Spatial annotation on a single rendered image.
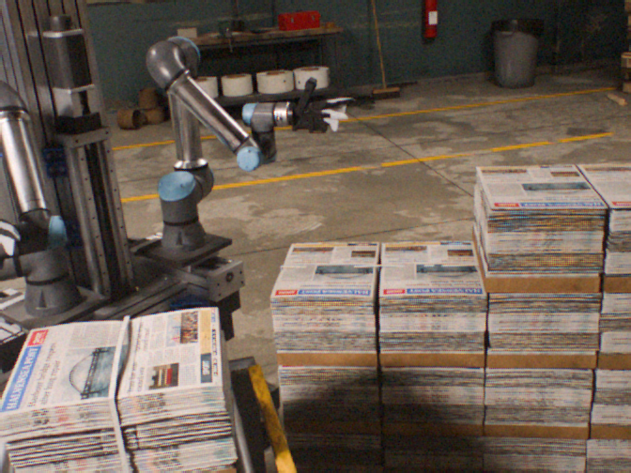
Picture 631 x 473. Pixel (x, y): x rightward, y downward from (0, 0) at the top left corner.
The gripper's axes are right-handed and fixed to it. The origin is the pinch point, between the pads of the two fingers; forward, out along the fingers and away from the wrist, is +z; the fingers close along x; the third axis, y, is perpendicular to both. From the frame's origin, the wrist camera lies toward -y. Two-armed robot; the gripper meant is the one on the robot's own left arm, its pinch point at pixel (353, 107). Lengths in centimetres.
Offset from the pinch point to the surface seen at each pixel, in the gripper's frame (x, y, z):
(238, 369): 86, 32, -16
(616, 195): 35, 12, 72
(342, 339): 54, 47, 2
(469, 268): 33, 36, 36
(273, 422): 107, 27, -1
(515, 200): 39, 11, 47
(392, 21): -648, 129, -61
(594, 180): 22, 14, 69
